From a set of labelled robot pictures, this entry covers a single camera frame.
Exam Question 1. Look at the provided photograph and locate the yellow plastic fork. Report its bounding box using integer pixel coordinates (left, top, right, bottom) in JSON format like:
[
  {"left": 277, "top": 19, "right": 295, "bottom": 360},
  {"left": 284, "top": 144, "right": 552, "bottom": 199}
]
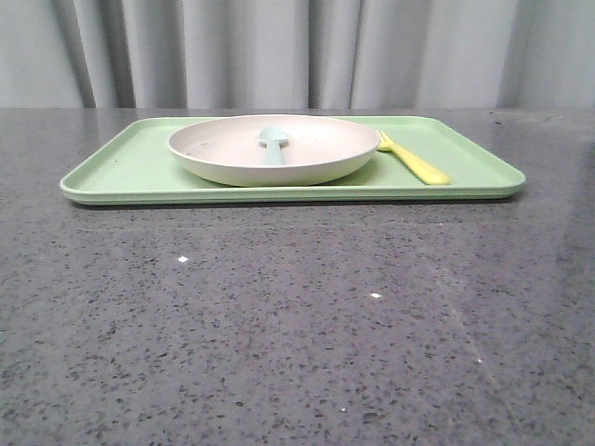
[{"left": 377, "top": 130, "right": 451, "bottom": 186}]

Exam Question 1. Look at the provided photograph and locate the grey pleated curtain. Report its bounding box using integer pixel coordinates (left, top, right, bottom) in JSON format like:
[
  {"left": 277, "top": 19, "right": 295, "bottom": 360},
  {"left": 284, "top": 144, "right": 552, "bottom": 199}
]
[{"left": 1, "top": 1, "right": 594, "bottom": 110}]

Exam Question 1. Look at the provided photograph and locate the pale blue plastic spoon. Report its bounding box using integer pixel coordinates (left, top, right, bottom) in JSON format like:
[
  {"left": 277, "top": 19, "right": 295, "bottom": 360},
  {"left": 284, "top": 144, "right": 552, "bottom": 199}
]
[{"left": 258, "top": 125, "right": 288, "bottom": 165}]

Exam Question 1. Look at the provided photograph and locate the light green plastic tray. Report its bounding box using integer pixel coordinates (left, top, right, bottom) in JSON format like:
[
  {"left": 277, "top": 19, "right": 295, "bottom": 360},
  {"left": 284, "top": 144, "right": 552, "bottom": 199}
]
[{"left": 60, "top": 116, "right": 525, "bottom": 206}]

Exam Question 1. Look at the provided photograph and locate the cream round plate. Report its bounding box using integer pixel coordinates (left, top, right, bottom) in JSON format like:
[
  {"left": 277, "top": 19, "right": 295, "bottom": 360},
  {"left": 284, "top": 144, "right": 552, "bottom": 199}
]
[{"left": 168, "top": 114, "right": 379, "bottom": 187}]

